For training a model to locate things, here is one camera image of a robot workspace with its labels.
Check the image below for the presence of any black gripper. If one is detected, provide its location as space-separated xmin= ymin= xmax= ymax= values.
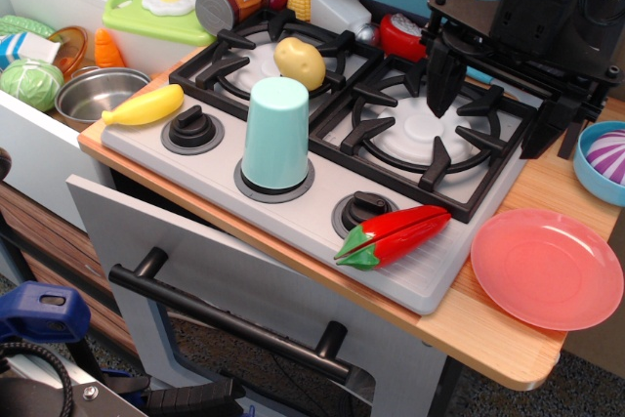
xmin=422 ymin=0 xmax=621 ymax=159

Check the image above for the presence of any yellow toy potato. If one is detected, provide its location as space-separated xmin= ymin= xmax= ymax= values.
xmin=273 ymin=37 xmax=326 ymax=91

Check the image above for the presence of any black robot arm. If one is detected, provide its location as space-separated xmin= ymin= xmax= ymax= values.
xmin=422 ymin=0 xmax=624 ymax=159

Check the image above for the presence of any pink plastic plate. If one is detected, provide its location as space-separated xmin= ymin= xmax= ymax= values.
xmin=471 ymin=209 xmax=624 ymax=331

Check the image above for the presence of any black right burner grate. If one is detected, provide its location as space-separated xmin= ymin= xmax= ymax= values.
xmin=310 ymin=56 xmax=536 ymax=223

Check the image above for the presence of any black burner grate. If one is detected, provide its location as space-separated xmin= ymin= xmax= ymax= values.
xmin=310 ymin=56 xmax=536 ymax=223
xmin=169 ymin=9 xmax=383 ymax=121

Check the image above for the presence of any grey toy stove top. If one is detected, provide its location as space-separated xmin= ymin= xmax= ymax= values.
xmin=100 ymin=40 xmax=547 ymax=315

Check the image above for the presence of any white toy bottle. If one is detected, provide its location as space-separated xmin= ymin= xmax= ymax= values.
xmin=311 ymin=0 xmax=380 ymax=46

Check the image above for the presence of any black right stove knob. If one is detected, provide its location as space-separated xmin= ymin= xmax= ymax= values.
xmin=331 ymin=191 xmax=398 ymax=238

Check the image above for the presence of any black stove knob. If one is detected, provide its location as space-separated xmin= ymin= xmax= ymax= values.
xmin=331 ymin=191 xmax=398 ymax=238
xmin=161 ymin=104 xmax=225 ymax=156

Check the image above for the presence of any purple striped toy onion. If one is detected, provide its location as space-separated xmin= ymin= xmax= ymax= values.
xmin=586 ymin=129 xmax=624 ymax=186

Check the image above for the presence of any red toy chili pepper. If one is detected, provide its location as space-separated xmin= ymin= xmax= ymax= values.
xmin=334 ymin=205 xmax=451 ymax=271

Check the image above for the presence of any mint green plastic cup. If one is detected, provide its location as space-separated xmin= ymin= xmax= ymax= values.
xmin=241 ymin=77 xmax=309 ymax=193

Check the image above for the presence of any blue bowl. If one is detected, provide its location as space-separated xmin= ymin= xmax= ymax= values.
xmin=573 ymin=121 xmax=624 ymax=207

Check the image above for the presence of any black left burner grate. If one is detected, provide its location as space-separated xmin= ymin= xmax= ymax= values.
xmin=169 ymin=9 xmax=383 ymax=121

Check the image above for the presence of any brown toy food can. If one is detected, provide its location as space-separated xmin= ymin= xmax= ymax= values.
xmin=195 ymin=0 xmax=270 ymax=35

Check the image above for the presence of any black left stove knob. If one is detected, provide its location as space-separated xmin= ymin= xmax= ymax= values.
xmin=161 ymin=104 xmax=225 ymax=156

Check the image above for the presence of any yellow toy banana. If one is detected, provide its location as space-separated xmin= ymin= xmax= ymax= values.
xmin=102 ymin=84 xmax=185 ymax=126

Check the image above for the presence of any wooden counter top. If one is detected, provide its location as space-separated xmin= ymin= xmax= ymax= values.
xmin=77 ymin=45 xmax=625 ymax=392

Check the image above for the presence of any orange toy carrot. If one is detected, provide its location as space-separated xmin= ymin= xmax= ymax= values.
xmin=94 ymin=28 xmax=125 ymax=68

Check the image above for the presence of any steel pot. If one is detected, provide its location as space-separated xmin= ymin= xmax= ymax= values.
xmin=55 ymin=66 xmax=151 ymax=131

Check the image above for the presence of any grey oven door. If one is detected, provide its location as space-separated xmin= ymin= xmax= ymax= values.
xmin=67 ymin=176 xmax=445 ymax=416

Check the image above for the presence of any orange transparent bowl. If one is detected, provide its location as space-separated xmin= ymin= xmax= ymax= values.
xmin=48 ymin=26 xmax=88 ymax=80

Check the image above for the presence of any green toy cabbage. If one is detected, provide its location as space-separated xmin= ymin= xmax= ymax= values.
xmin=1 ymin=59 xmax=64 ymax=112

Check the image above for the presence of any toy milk carton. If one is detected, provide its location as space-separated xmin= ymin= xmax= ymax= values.
xmin=0 ymin=32 xmax=61 ymax=70

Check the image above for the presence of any green toy corn husk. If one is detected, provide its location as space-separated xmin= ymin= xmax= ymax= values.
xmin=0 ymin=15 xmax=55 ymax=38

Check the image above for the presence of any blue clamp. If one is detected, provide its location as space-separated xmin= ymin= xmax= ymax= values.
xmin=1 ymin=281 xmax=91 ymax=343

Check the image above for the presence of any blue handled toy knife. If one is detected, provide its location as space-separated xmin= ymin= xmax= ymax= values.
xmin=466 ymin=66 xmax=504 ymax=88

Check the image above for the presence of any black oven door handle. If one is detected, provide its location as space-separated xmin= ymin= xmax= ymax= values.
xmin=108 ymin=247 xmax=353 ymax=384

